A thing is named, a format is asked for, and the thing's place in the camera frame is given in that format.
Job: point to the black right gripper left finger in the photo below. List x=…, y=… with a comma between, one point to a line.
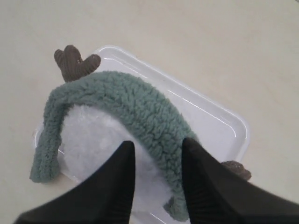
x=105, y=197

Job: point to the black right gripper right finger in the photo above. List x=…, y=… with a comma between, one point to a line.
x=215, y=195

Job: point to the white plush snowman toy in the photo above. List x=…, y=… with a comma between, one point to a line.
x=90, y=135

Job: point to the white plastic tray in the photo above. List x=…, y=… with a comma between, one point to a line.
x=111, y=97

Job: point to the green fuzzy scarf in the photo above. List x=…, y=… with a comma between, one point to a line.
x=146, y=113

